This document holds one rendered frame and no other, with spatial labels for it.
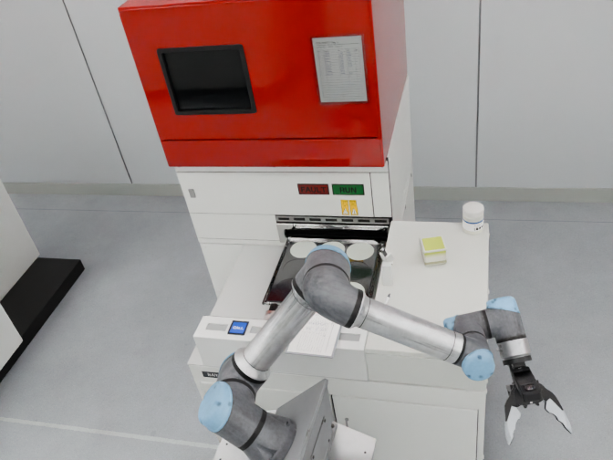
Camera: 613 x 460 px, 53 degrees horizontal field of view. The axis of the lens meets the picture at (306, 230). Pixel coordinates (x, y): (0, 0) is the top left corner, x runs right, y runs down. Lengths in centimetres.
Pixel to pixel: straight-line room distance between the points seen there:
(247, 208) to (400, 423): 97
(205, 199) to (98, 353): 138
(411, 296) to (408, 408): 35
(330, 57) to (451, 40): 167
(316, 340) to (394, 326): 48
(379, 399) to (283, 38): 116
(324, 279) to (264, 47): 85
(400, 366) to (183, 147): 108
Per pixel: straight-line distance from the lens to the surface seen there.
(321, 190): 228
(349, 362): 192
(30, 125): 484
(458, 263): 212
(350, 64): 196
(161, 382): 327
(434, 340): 150
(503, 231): 381
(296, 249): 234
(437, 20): 352
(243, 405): 164
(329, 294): 144
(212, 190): 243
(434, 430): 213
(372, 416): 212
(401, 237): 223
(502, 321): 165
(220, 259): 266
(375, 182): 223
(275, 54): 201
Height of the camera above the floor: 236
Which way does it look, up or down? 37 degrees down
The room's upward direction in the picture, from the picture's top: 10 degrees counter-clockwise
